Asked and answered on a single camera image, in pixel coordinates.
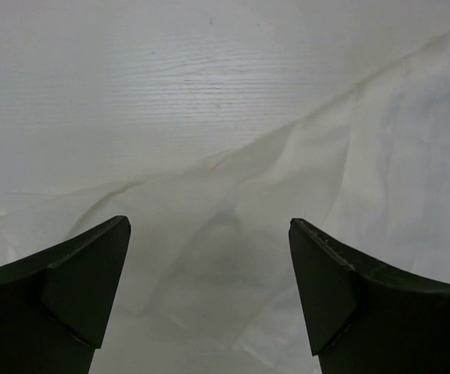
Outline white pleated skirt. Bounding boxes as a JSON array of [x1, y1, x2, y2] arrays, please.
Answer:
[[0, 31, 450, 373]]

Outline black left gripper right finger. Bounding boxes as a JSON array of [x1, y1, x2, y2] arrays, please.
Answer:
[[289, 218, 450, 374]]

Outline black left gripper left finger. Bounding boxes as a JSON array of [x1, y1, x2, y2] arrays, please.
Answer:
[[0, 216, 131, 373]]

